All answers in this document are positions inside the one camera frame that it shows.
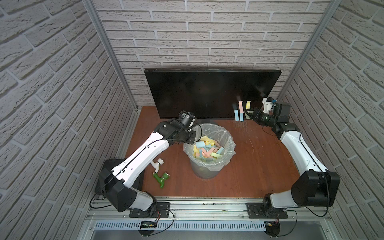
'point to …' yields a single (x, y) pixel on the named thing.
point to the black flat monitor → (210, 93)
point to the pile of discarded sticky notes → (207, 149)
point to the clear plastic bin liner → (223, 138)
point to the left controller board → (150, 224)
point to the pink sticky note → (241, 107)
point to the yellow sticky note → (248, 105)
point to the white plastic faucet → (156, 165)
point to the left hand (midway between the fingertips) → (189, 132)
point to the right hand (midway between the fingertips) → (249, 111)
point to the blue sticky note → (236, 115)
